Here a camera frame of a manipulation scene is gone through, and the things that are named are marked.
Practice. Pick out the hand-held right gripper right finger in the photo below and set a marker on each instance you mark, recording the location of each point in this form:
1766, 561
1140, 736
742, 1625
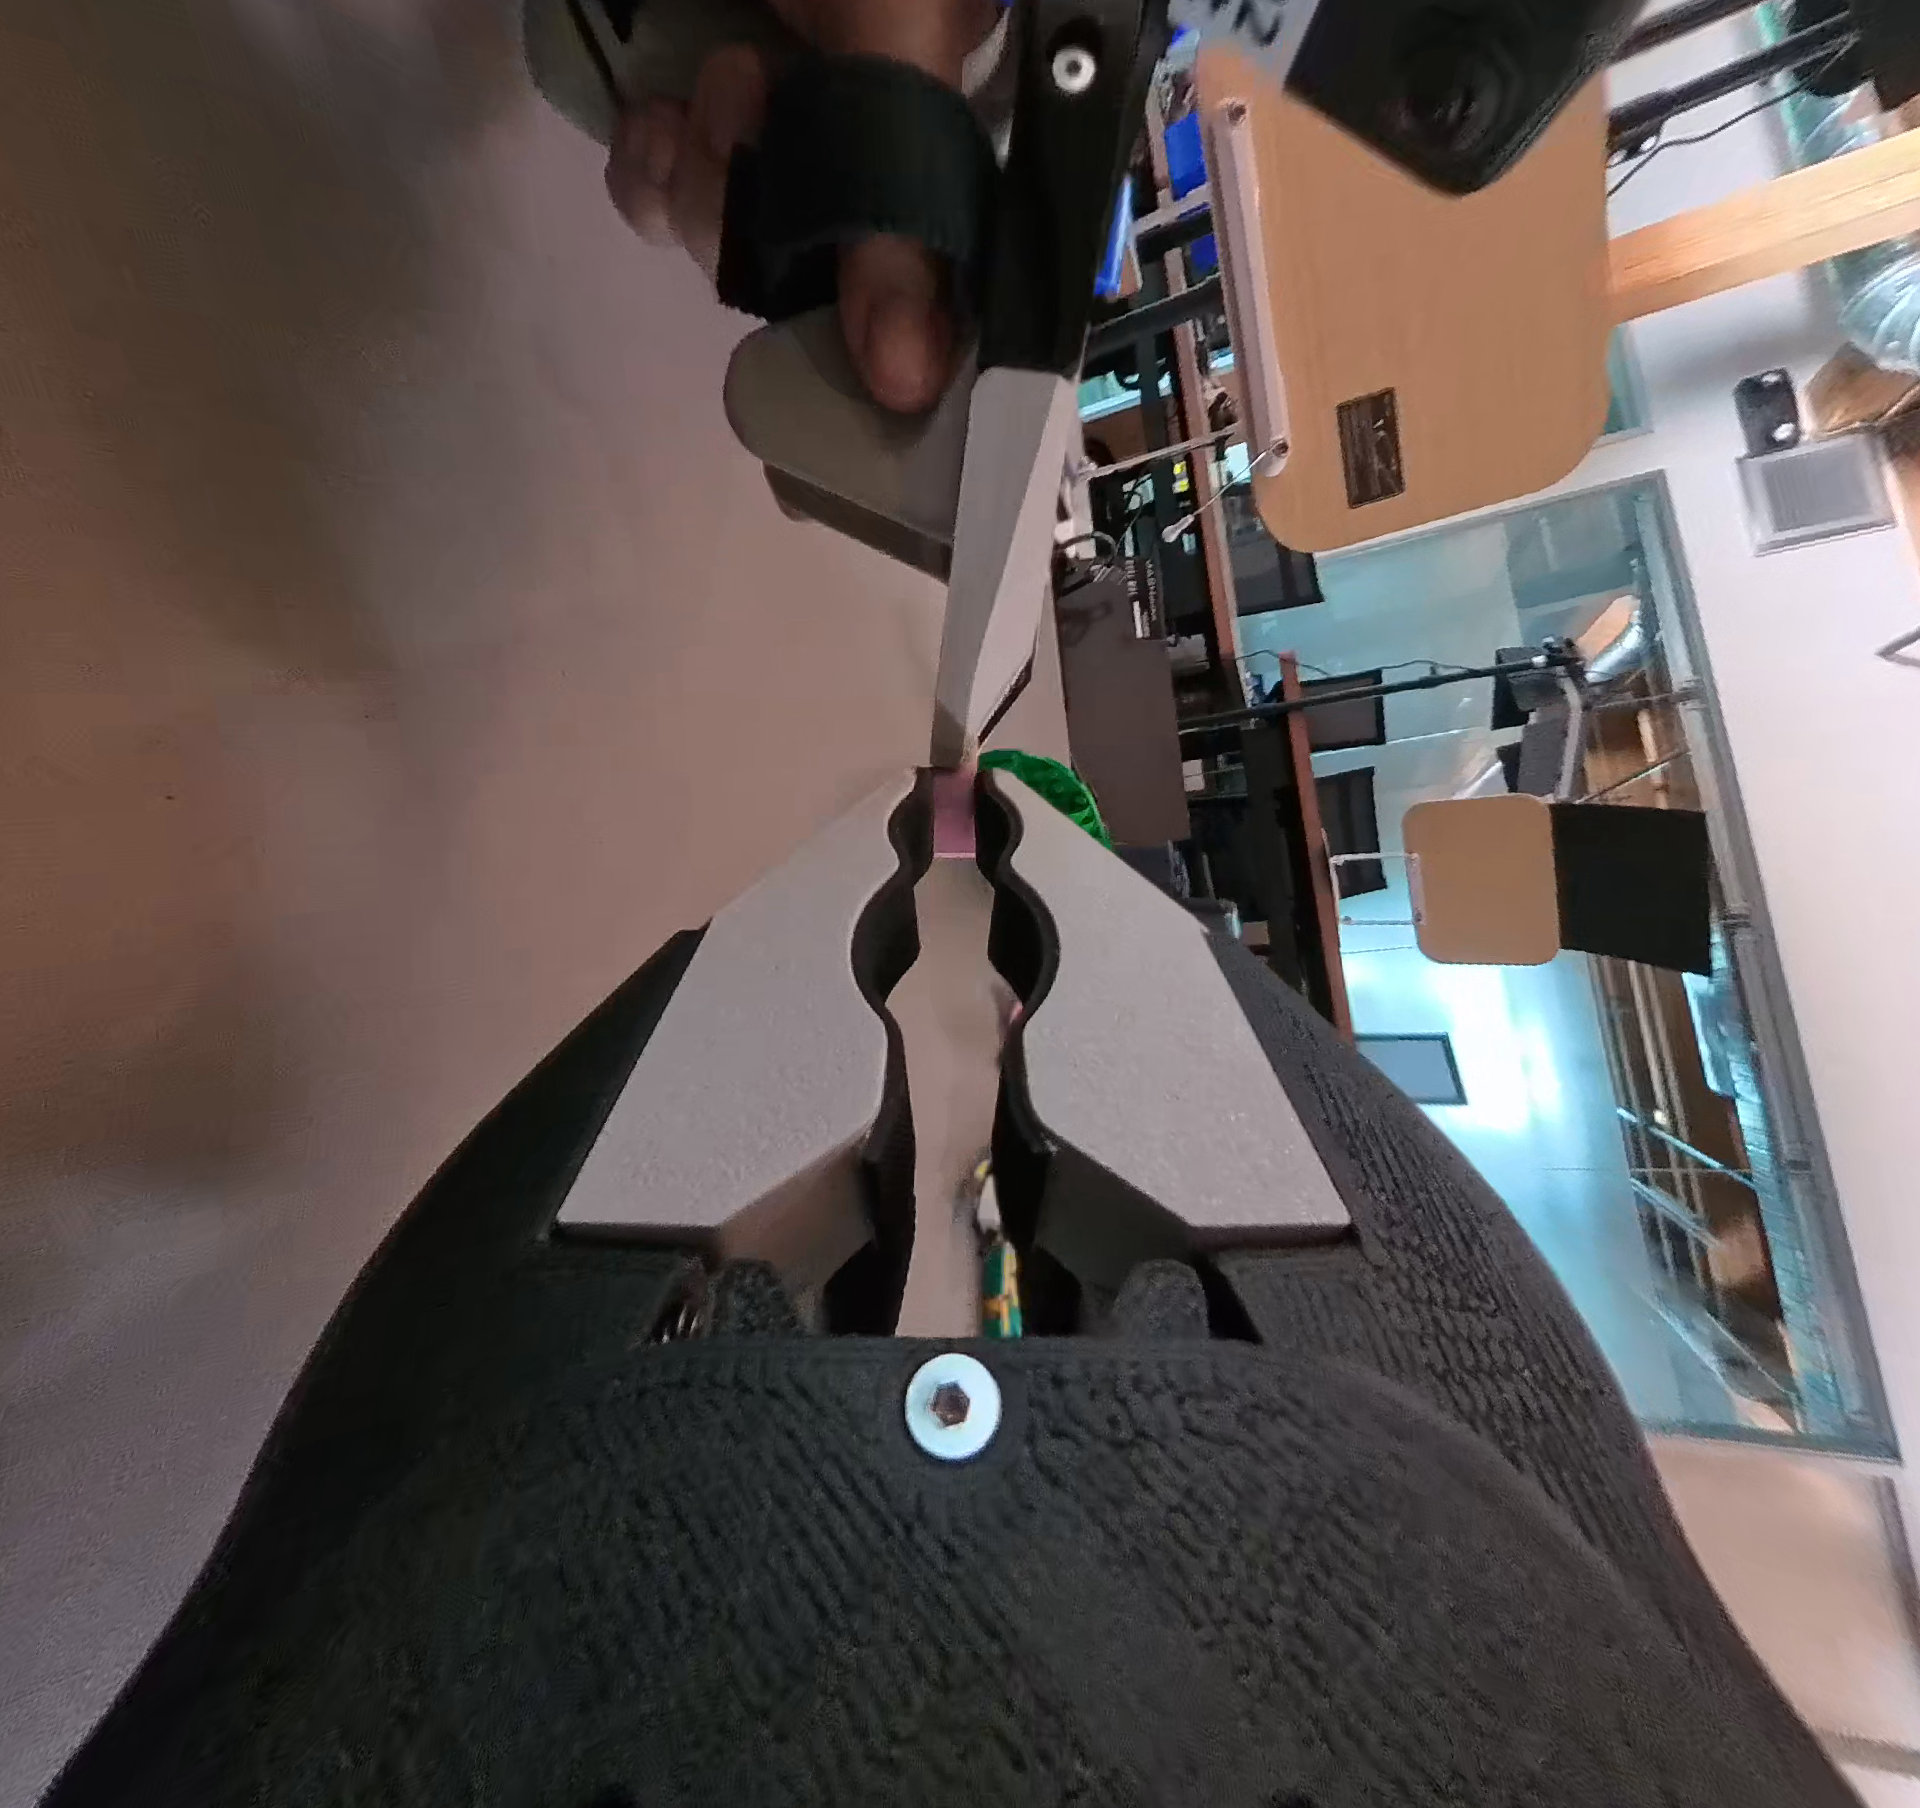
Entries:
1171, 1088

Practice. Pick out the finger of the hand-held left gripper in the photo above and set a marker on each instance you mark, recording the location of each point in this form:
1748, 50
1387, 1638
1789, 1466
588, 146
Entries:
998, 533
1010, 704

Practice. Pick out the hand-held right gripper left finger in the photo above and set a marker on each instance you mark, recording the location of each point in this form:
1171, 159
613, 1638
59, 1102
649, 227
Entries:
721, 1088

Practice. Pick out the blue plastic bin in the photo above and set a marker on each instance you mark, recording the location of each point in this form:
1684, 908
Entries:
1186, 167

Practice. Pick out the dark brown panel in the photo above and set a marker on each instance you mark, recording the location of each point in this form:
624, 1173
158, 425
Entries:
1125, 729

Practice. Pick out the light wood board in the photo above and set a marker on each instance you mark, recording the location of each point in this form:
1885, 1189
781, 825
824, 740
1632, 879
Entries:
1424, 338

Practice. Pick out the small wood panel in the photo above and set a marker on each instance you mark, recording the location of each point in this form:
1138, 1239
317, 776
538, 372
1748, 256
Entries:
1486, 877

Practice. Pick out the black square panel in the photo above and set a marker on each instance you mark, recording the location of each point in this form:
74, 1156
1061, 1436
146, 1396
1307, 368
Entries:
1636, 891

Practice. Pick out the black wall speaker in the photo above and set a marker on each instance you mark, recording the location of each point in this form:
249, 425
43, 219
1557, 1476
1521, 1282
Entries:
1767, 412

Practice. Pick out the wall air vent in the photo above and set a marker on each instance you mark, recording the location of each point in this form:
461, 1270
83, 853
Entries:
1818, 497

